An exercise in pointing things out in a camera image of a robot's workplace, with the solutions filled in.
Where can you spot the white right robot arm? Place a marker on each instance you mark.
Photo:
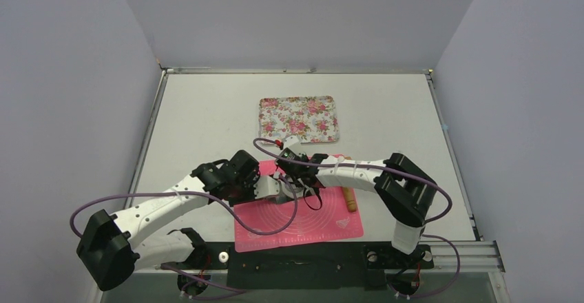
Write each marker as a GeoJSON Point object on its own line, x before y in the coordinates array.
{"type": "Point", "coordinates": [405, 190]}

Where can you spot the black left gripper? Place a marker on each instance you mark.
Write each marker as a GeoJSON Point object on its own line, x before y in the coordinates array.
{"type": "Point", "coordinates": [251, 195]}

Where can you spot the wooden rolling pin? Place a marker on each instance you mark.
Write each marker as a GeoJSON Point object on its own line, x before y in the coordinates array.
{"type": "Point", "coordinates": [349, 198]}

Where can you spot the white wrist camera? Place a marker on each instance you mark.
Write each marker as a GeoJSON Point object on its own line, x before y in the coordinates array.
{"type": "Point", "coordinates": [293, 143]}
{"type": "Point", "coordinates": [269, 188]}

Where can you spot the pink silicone baking mat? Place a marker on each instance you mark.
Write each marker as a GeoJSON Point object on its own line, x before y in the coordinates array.
{"type": "Point", "coordinates": [314, 222]}

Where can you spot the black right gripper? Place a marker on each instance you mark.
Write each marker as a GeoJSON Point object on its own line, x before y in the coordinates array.
{"type": "Point", "coordinates": [308, 178]}

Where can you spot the round metal dough cutter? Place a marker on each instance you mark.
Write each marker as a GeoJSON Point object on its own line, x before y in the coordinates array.
{"type": "Point", "coordinates": [299, 187]}

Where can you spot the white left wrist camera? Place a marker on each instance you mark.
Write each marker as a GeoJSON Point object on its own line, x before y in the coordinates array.
{"type": "Point", "coordinates": [269, 188]}

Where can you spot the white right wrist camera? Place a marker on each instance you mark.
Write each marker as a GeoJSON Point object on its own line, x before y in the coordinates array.
{"type": "Point", "coordinates": [293, 143]}

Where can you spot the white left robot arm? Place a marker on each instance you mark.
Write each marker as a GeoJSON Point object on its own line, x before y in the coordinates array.
{"type": "Point", "coordinates": [114, 246]}

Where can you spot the floral rectangular tray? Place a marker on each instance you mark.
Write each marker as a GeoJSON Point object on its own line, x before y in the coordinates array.
{"type": "Point", "coordinates": [313, 119]}

